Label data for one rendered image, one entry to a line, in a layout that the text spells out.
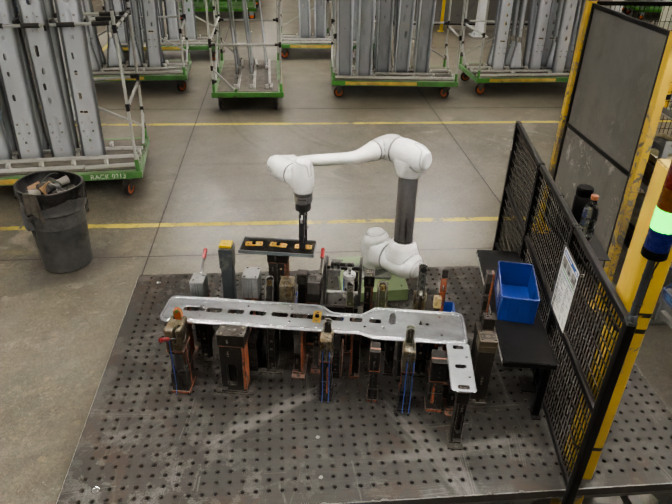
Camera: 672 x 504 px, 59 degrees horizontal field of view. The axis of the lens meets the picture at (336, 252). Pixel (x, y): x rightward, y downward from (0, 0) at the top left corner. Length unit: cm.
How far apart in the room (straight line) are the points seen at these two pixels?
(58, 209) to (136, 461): 269
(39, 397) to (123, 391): 126
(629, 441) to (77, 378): 312
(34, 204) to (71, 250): 48
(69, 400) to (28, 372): 42
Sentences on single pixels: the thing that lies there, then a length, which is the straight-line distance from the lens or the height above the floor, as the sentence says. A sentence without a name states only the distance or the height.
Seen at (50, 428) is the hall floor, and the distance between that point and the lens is 389.
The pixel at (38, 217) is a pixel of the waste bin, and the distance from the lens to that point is 493.
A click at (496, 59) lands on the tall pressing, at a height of 47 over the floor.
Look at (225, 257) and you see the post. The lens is 298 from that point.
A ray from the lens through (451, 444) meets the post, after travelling 263.
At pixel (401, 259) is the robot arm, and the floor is 100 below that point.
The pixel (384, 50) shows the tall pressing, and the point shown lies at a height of 62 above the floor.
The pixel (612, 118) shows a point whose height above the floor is 132.
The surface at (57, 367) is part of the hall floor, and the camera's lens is 428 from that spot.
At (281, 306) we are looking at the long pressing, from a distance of 278.
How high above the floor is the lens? 264
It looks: 31 degrees down
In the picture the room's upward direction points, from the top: 1 degrees clockwise
